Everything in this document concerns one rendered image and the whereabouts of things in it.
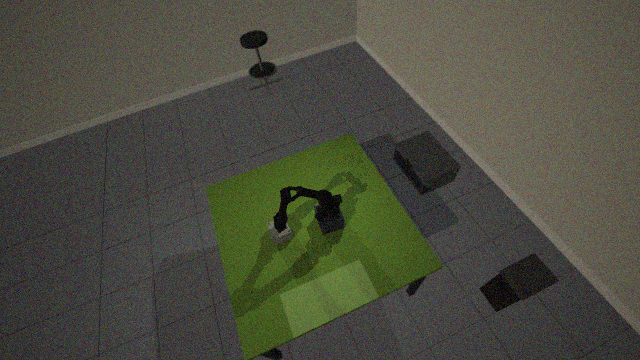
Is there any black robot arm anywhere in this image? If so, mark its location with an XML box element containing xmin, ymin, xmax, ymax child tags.
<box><xmin>273</xmin><ymin>186</ymin><xmax>343</xmax><ymax>233</ymax></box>

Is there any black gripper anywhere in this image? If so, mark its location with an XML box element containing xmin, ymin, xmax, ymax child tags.
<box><xmin>314</xmin><ymin>203</ymin><xmax>340</xmax><ymax>222</ymax></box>

